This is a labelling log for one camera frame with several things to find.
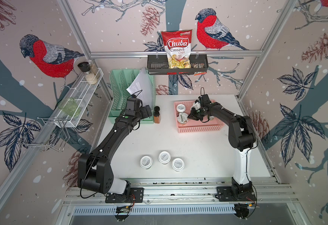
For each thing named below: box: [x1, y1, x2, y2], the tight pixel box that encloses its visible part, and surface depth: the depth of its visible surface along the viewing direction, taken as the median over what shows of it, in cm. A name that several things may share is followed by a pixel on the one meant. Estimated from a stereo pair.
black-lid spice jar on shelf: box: [77, 61, 98, 85], surface depth 83 cm
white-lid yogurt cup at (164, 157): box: [158, 150, 172, 165], surface depth 82 cm
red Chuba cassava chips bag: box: [161, 29, 193, 69], surface depth 83 cm
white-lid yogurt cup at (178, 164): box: [171, 157, 185, 172], surface depth 79 cm
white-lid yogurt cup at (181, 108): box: [176, 104, 187, 113], surface depth 106 cm
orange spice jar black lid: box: [153, 110, 161, 124], surface depth 102 cm
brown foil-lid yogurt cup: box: [176, 112, 189, 126], surface depth 103 cm
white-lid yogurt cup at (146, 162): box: [139, 155, 153, 170], surface depth 81 cm
